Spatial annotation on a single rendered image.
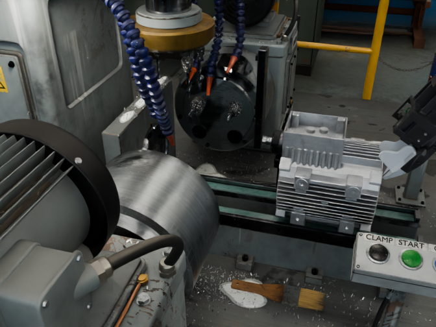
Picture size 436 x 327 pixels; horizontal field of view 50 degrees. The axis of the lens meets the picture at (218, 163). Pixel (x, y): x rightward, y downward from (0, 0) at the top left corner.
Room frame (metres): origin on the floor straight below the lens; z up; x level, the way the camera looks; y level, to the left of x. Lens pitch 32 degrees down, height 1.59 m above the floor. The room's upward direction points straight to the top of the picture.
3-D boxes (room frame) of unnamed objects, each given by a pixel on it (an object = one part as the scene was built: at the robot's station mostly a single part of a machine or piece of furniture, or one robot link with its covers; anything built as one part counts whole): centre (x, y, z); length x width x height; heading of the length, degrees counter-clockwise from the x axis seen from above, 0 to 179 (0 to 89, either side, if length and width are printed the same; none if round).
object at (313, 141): (0.85, -0.20, 1.11); 0.12 x 0.11 x 0.07; 74
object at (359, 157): (0.84, -0.24, 1.02); 0.20 x 0.19 x 0.19; 74
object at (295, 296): (0.71, -0.13, 0.80); 0.21 x 0.05 x 0.01; 75
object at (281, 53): (1.50, -0.10, 0.99); 0.35 x 0.31 x 0.37; 164
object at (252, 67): (1.24, -0.03, 1.04); 0.41 x 0.25 x 0.25; 164
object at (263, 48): (1.02, -0.10, 1.12); 0.04 x 0.03 x 0.26; 74
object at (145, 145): (0.95, 0.15, 1.02); 0.15 x 0.02 x 0.15; 164
